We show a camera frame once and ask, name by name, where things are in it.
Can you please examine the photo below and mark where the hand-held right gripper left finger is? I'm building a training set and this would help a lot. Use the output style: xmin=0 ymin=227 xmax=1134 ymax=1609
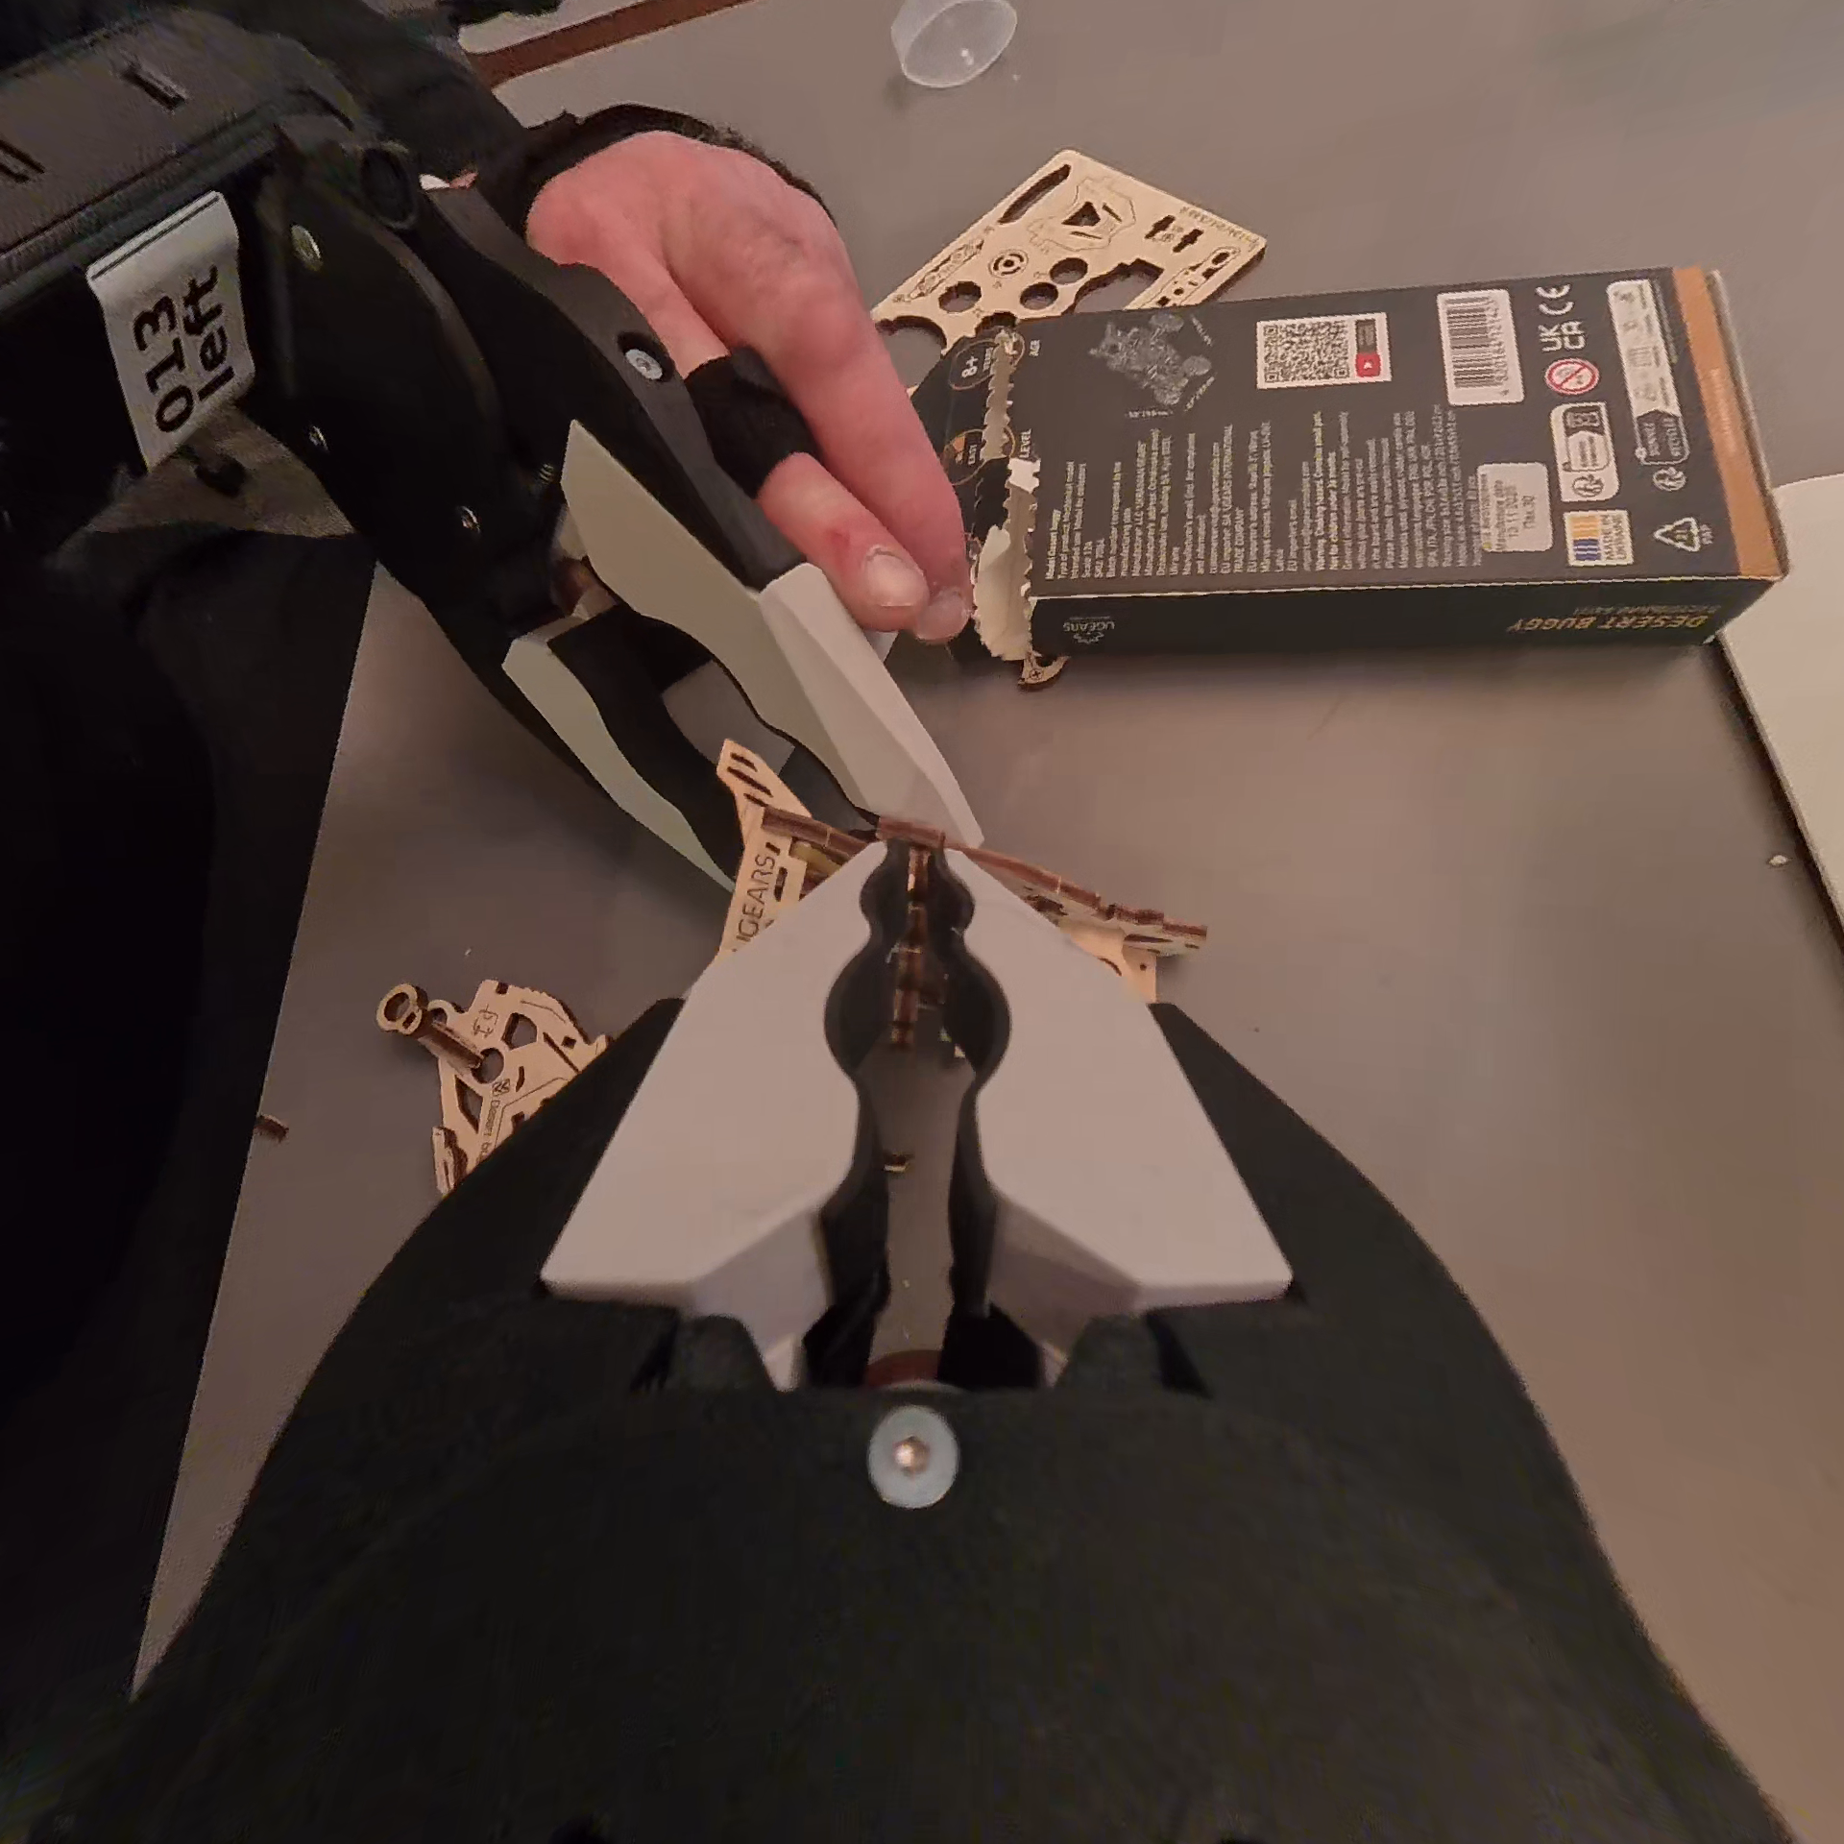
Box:
xmin=541 ymin=842 xmax=903 ymax=1385

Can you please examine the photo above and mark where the punched wooden parts sheet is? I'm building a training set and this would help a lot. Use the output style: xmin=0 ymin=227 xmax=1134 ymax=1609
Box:
xmin=871 ymin=147 xmax=1271 ymax=392

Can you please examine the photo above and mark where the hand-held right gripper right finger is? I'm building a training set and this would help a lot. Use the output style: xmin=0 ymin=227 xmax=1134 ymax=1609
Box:
xmin=937 ymin=842 xmax=1294 ymax=1363

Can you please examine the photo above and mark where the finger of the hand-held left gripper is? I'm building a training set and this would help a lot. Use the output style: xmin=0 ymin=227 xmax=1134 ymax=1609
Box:
xmin=551 ymin=421 xmax=989 ymax=849
xmin=499 ymin=608 xmax=808 ymax=892

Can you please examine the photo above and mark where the black model kit box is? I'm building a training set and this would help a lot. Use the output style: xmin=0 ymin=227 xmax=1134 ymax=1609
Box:
xmin=905 ymin=265 xmax=1791 ymax=691

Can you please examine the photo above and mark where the wooden model frame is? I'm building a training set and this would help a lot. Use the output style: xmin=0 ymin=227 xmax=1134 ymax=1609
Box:
xmin=713 ymin=737 xmax=1213 ymax=1014

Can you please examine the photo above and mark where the wooden body plate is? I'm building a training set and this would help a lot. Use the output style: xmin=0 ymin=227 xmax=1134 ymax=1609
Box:
xmin=379 ymin=976 xmax=615 ymax=1198

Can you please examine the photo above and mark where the dark wooden axle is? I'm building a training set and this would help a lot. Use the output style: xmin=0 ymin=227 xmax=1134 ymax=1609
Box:
xmin=885 ymin=842 xmax=943 ymax=1052

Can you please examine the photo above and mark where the white document stand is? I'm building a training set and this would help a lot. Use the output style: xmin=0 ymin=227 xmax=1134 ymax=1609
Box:
xmin=1722 ymin=471 xmax=1844 ymax=941

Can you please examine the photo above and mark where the clear plastic cup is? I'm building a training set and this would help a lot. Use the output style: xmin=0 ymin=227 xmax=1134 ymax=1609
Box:
xmin=892 ymin=0 xmax=1024 ymax=91

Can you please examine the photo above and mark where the person's left hand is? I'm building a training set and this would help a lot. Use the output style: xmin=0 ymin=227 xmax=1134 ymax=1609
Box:
xmin=526 ymin=135 xmax=973 ymax=645

